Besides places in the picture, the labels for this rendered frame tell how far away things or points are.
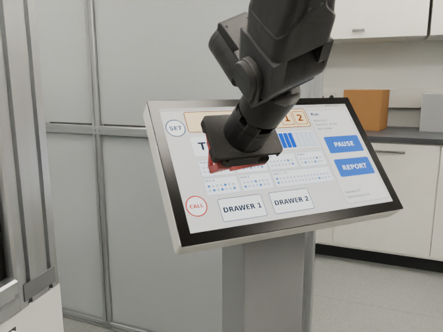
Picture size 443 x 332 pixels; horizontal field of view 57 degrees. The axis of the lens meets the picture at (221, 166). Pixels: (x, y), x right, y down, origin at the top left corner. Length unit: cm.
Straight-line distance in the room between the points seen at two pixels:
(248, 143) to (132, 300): 172
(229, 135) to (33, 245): 30
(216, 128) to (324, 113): 51
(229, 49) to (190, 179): 34
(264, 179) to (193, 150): 15
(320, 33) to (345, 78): 316
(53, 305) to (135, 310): 153
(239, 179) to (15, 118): 42
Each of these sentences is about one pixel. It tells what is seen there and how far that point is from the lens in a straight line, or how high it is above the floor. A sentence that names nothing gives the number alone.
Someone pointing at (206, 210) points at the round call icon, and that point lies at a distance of 74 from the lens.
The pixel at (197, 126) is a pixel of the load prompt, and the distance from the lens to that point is 83.
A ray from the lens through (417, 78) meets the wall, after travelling 353.
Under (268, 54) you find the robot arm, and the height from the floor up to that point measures 126.
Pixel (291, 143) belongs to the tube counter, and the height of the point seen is 110.
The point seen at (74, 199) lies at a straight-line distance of 217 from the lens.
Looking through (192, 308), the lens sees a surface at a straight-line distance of 200.
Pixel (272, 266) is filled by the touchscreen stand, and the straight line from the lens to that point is 95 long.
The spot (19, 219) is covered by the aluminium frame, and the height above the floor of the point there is 106.
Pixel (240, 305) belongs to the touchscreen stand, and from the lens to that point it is 97.
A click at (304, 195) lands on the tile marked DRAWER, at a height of 101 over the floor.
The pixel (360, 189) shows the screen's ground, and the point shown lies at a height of 101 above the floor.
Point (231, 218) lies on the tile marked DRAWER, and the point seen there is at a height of 99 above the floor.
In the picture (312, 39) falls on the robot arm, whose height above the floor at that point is 127.
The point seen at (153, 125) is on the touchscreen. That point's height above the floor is 115.
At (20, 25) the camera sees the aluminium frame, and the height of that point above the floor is 130.
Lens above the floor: 123
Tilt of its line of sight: 11 degrees down
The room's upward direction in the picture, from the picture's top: straight up
